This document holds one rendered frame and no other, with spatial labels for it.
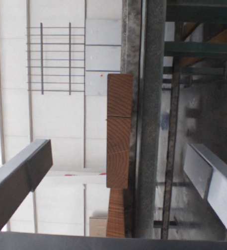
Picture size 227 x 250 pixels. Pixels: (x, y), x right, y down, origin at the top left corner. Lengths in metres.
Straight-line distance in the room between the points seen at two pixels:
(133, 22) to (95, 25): 5.98
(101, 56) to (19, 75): 3.24
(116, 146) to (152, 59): 0.23
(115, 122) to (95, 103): 6.36
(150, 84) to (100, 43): 5.86
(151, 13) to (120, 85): 0.25
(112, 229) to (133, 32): 0.38
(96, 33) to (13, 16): 3.26
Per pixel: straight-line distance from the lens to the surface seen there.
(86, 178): 6.33
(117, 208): 0.32
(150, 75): 0.38
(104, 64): 6.02
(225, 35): 1.77
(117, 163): 0.21
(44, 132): 7.18
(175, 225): 2.89
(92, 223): 7.95
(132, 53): 0.43
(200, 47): 1.02
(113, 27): 6.35
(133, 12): 0.44
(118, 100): 0.19
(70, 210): 8.05
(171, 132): 1.10
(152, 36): 0.39
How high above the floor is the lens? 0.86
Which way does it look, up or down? 2 degrees up
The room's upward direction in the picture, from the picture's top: 88 degrees counter-clockwise
